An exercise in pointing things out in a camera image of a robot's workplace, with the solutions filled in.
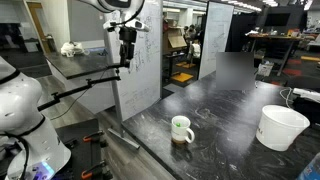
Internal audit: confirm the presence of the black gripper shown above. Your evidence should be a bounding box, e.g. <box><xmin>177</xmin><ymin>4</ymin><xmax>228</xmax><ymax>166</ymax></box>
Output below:
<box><xmin>118</xmin><ymin>26</ymin><xmax>138</xmax><ymax>68</ymax></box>

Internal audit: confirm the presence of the white mug cup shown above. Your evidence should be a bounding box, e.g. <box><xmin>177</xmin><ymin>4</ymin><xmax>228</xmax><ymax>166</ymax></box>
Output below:
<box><xmin>170</xmin><ymin>115</ymin><xmax>196</xmax><ymax>145</ymax></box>

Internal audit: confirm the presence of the large wheeled whiteboard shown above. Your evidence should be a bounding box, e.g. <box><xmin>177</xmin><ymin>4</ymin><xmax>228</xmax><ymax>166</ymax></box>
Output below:
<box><xmin>103</xmin><ymin>0</ymin><xmax>164</xmax><ymax>151</ymax></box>

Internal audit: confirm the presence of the black side table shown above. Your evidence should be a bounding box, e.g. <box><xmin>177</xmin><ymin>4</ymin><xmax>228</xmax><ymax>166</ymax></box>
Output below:
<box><xmin>44</xmin><ymin>49</ymin><xmax>128</xmax><ymax>80</ymax></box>

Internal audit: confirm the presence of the cardboard box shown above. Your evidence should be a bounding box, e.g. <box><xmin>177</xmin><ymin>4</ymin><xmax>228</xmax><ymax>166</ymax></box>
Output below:
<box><xmin>167</xmin><ymin>34</ymin><xmax>188</xmax><ymax>50</ymax></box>

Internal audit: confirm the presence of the white crumpled cloth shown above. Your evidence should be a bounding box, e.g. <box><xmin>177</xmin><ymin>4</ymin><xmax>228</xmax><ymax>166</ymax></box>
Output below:
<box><xmin>60</xmin><ymin>40</ymin><xmax>90</xmax><ymax>58</ymax></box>

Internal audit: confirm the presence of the seated background person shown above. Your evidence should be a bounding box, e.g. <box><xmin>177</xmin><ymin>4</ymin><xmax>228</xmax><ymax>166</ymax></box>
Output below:
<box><xmin>186</xmin><ymin>24</ymin><xmax>202</xmax><ymax>63</ymax></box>

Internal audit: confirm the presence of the narrow standing whiteboard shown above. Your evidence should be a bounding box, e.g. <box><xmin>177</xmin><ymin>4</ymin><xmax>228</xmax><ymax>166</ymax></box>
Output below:
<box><xmin>198</xmin><ymin>1</ymin><xmax>235</xmax><ymax>80</ymax></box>

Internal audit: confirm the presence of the orange black clamp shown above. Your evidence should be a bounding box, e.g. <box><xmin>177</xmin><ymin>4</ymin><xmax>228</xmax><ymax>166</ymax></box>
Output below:
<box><xmin>80</xmin><ymin>160</ymin><xmax>114</xmax><ymax>180</ymax></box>
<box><xmin>81</xmin><ymin>130</ymin><xmax>109</xmax><ymax>148</ymax></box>

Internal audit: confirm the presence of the black base platform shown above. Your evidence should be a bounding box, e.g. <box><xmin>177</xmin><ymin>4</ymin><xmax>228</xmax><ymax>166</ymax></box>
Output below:
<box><xmin>53</xmin><ymin>117</ymin><xmax>114</xmax><ymax>180</ymax></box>

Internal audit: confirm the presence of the white waste bin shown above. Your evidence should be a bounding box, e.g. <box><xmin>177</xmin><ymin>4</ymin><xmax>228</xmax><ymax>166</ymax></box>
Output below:
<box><xmin>257</xmin><ymin>62</ymin><xmax>275</xmax><ymax>78</ymax></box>

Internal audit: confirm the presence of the wooden background desk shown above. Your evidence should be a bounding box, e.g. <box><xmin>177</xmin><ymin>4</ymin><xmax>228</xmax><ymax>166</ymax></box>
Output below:
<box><xmin>247</xmin><ymin>32</ymin><xmax>305</xmax><ymax>77</ymax></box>

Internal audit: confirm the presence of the black monitor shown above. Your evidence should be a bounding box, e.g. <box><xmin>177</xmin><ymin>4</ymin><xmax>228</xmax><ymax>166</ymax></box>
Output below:
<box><xmin>264</xmin><ymin>12</ymin><xmax>292</xmax><ymax>28</ymax></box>

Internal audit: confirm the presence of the white plastic bucket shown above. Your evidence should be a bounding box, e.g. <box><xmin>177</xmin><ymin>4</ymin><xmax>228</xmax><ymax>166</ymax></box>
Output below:
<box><xmin>255</xmin><ymin>104</ymin><xmax>311</xmax><ymax>152</ymax></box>

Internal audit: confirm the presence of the white power strip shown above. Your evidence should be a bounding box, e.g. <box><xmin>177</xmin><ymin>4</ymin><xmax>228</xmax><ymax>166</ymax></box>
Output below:
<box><xmin>292</xmin><ymin>87</ymin><xmax>320</xmax><ymax>104</ymax></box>

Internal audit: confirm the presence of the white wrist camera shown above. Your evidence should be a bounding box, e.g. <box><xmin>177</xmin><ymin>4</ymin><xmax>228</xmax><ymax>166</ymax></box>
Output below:
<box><xmin>102</xmin><ymin>18</ymin><xmax>151</xmax><ymax>33</ymax></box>

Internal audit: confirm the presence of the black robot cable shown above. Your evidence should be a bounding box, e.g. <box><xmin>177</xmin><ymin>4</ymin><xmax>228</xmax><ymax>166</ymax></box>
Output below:
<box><xmin>115</xmin><ymin>0</ymin><xmax>147</xmax><ymax>27</ymax></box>

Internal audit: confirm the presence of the black camera mount rod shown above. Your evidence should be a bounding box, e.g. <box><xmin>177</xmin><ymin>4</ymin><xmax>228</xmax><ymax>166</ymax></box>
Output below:
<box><xmin>36</xmin><ymin>75</ymin><xmax>122</xmax><ymax>113</ymax></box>

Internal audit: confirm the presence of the white cable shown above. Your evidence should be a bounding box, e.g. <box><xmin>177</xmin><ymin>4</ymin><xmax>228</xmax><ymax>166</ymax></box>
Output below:
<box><xmin>278</xmin><ymin>87</ymin><xmax>295</xmax><ymax>109</ymax></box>

